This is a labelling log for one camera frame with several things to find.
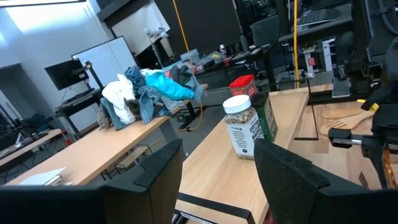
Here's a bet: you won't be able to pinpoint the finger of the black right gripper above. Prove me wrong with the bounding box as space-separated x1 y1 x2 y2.
362 146 389 190

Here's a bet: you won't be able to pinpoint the black desk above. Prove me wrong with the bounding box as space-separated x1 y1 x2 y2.
277 15 356 91

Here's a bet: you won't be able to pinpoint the white-lidded seasoning jar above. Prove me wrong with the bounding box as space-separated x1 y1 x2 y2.
222 94 265 161

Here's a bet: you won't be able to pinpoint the black keyboard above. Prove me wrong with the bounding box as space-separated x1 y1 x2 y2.
296 8 342 28

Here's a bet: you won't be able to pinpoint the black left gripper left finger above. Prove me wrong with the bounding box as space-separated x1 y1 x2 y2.
0 138 184 224

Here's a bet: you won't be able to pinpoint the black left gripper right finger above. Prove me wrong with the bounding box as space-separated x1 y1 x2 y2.
254 138 398 224

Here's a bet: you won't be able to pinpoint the thick yellow cable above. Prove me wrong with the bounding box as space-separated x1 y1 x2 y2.
292 0 301 90

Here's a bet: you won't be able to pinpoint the wooden slotted spatula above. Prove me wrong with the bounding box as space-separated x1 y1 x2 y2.
319 110 376 137

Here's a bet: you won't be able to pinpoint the black monitor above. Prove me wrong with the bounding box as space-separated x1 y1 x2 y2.
44 58 90 91

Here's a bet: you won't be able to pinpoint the thin yellow cable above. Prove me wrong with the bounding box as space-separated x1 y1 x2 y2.
172 0 205 133

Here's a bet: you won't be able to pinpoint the pile of clothes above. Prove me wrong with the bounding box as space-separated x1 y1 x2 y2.
95 64 206 131

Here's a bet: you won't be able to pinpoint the wooden shelf riser black legs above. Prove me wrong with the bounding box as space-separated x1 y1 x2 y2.
172 77 320 224

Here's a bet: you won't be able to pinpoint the green black pepper tin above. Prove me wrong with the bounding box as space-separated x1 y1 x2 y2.
250 91 279 143

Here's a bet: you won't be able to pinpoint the light wooden desk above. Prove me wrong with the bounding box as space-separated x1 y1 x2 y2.
5 83 210 187

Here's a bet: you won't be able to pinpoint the red-lidded spice tin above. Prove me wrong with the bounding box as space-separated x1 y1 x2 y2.
228 74 258 100

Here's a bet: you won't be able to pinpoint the stack of papers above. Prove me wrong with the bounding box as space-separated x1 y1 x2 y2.
17 166 68 187

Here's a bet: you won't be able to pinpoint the long wooden table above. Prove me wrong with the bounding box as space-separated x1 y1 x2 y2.
0 128 63 168

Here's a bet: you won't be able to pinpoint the white whiteboard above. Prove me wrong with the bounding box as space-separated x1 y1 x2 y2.
71 35 138 91

